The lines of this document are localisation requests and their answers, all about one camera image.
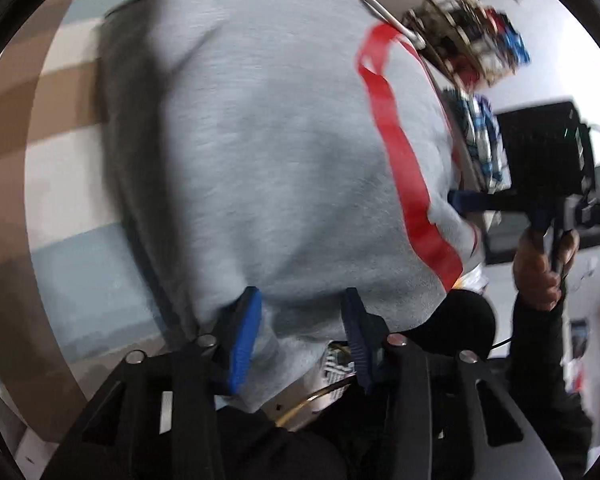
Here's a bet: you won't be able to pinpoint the person's right forearm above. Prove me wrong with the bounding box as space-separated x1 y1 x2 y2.
507 285 594 480

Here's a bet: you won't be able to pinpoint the rows of shoes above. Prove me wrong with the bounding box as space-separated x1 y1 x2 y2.
405 0 531 86

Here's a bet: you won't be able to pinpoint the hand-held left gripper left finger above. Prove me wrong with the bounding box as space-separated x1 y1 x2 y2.
40 287 264 480

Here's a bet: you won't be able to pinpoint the person's right hand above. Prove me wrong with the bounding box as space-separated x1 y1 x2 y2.
512 229 581 312

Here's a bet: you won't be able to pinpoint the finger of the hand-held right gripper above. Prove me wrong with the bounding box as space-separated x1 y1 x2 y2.
447 190 532 215

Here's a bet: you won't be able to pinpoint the person's black knit sweater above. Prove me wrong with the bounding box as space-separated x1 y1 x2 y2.
215 287 499 480

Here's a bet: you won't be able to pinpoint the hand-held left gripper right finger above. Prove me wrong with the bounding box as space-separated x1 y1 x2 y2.
340 287 564 480

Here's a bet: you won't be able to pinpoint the black framed window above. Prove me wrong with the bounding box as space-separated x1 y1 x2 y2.
482 210 600 267

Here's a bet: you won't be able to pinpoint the grey hoodie with red print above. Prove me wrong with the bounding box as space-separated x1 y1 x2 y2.
97 0 484 413

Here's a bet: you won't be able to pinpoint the checkered bed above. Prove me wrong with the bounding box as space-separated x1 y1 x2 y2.
0 0 221 443

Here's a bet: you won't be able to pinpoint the wooden shoe rack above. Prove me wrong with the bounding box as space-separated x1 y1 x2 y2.
402 0 531 87

